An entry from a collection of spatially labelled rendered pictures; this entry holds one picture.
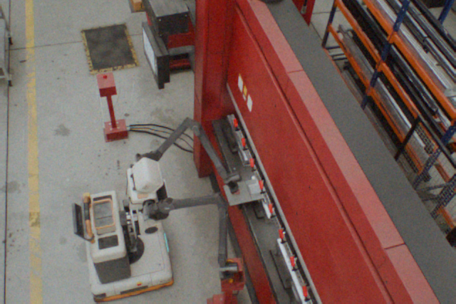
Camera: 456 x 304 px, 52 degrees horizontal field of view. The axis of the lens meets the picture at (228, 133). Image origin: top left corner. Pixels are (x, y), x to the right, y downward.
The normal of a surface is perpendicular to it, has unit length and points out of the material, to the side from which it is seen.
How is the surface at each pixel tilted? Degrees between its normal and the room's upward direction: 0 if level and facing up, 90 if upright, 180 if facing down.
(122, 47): 0
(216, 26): 90
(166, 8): 1
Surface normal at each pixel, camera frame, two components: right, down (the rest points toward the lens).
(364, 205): 0.07, -0.64
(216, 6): 0.29, 0.75
